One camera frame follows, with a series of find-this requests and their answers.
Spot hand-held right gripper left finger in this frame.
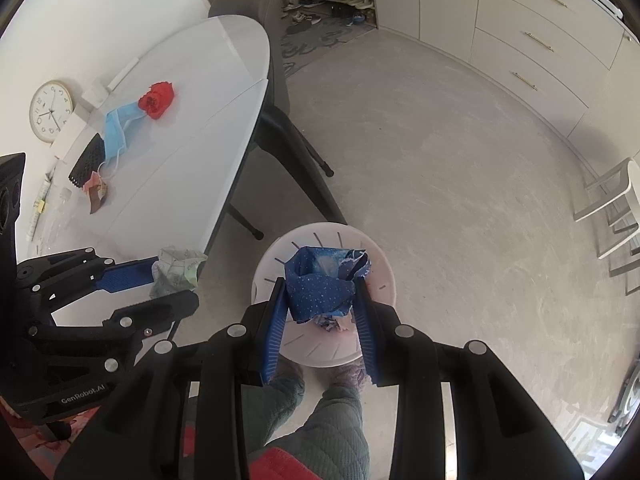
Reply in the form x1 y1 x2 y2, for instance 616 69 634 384
55 279 289 480

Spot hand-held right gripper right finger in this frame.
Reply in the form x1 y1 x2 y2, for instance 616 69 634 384
351 277 586 480

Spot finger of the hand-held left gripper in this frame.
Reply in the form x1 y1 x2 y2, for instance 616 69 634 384
96 289 201 372
16 247 161 307

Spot grey paper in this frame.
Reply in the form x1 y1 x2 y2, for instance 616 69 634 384
149 245 208 301

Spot dark blue paper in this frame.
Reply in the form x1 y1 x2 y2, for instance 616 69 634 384
284 245 373 326

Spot brown snack wrapper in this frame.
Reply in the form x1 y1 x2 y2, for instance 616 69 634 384
89 182 111 215

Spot white plastic waste bin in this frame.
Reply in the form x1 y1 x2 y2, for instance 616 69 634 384
251 221 398 368

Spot black foam net sleeve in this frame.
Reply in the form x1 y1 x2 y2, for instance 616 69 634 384
67 132 107 188

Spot blue face mask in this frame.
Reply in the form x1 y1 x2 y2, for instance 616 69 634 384
97 101 146 176

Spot red paper ball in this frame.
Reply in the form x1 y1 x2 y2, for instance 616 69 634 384
137 81 177 121

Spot lilac fuzzy slipper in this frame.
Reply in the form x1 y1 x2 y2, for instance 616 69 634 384
330 362 371 396

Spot green quilted pants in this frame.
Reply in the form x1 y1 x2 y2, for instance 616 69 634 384
240 360 371 480

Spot red quilted garment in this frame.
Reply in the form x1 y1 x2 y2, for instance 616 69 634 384
247 447 323 480

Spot white card box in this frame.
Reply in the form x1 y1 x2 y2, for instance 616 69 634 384
52 120 88 158

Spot grey patterned rug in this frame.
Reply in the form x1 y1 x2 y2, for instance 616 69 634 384
282 20 376 78

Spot grey chair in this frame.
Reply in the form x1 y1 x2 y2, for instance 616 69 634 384
207 0 348 226

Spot white step stool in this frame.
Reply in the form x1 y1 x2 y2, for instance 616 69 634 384
572 157 640 293

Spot beige tall cabinet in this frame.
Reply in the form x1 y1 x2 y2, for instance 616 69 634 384
260 0 483 63

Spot beige drawer cabinet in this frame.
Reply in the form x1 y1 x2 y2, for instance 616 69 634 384
470 0 640 181

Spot round white wall clock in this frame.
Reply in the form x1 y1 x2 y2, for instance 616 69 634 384
28 80 74 144

